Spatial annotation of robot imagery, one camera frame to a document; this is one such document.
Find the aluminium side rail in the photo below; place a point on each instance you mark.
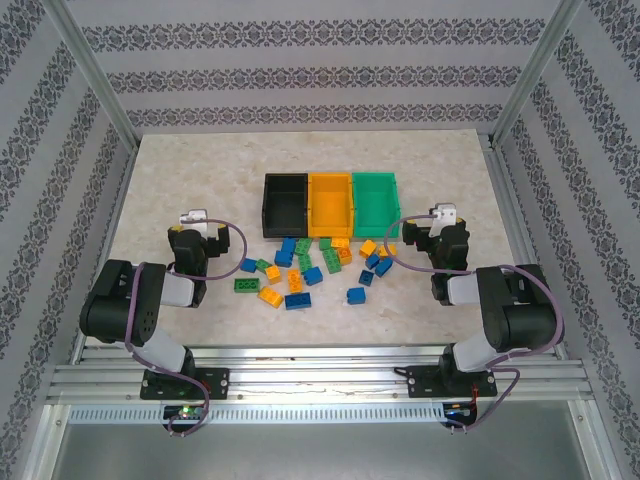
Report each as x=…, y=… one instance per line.
x=116, y=200
x=509, y=200

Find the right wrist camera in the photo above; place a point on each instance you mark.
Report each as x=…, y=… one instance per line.
x=445, y=212

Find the long green lego brick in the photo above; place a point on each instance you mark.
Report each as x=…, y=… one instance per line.
x=247, y=285
x=332, y=261

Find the green plastic bin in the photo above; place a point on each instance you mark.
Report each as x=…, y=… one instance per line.
x=375, y=200

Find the aluminium mounting rail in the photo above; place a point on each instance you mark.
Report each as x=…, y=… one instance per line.
x=320, y=375

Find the black clamp lever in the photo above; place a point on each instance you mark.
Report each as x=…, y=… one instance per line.
x=401, y=371

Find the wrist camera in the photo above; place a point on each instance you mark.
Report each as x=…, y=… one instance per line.
x=192, y=217
x=445, y=212

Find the small controller board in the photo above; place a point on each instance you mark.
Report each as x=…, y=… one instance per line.
x=185, y=412
x=457, y=411

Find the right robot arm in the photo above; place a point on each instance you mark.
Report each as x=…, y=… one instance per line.
x=520, y=320

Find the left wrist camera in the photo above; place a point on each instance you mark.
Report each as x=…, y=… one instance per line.
x=192, y=217

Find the black plastic bin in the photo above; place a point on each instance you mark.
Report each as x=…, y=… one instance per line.
x=285, y=220

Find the aluminium frame post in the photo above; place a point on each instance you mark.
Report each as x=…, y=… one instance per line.
x=535, y=70
x=89, y=70

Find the yellow lego brick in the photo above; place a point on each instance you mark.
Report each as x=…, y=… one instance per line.
x=340, y=242
x=345, y=255
x=273, y=273
x=367, y=248
x=270, y=297
x=386, y=250
x=294, y=281

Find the long blue lego brick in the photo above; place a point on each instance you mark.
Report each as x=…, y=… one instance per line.
x=298, y=300

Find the yellow plastic bin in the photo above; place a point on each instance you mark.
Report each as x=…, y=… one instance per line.
x=327, y=200

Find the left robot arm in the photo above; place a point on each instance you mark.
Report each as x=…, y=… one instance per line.
x=120, y=300

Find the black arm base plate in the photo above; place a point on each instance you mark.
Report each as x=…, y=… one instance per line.
x=220, y=382
x=420, y=382

